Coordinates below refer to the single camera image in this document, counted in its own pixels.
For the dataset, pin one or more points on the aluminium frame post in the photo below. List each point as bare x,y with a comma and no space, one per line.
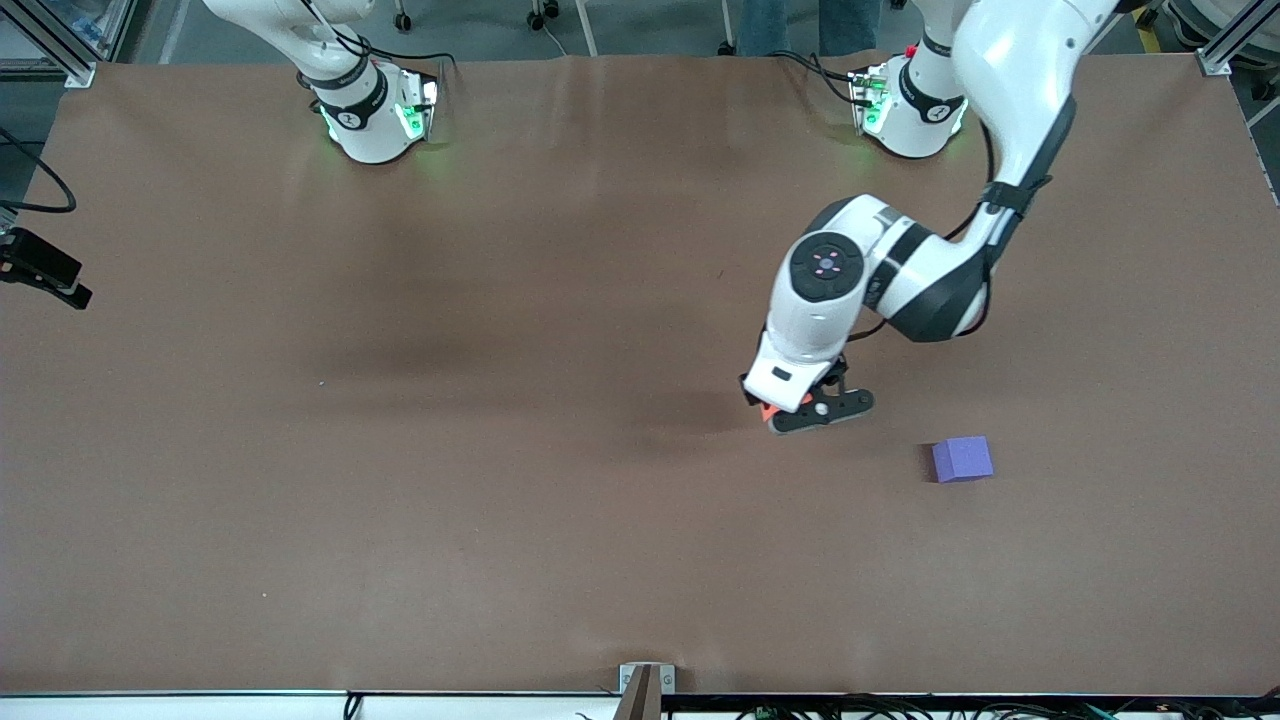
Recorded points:
1215,58
75,70

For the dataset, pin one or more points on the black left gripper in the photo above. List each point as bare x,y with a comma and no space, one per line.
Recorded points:
746,391

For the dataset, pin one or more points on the white chair frame bar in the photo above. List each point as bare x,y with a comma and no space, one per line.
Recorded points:
588,30

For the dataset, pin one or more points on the brown paper table cover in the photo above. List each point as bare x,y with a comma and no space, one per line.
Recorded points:
500,500

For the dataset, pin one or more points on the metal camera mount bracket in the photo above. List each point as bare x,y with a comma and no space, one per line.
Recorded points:
647,680

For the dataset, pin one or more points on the black chair caster wheel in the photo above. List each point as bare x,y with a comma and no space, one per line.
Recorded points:
545,12
403,20

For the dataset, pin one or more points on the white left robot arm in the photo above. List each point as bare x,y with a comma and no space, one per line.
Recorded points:
1020,70

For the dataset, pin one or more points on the purple foam block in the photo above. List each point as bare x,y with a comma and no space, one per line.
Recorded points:
963,459

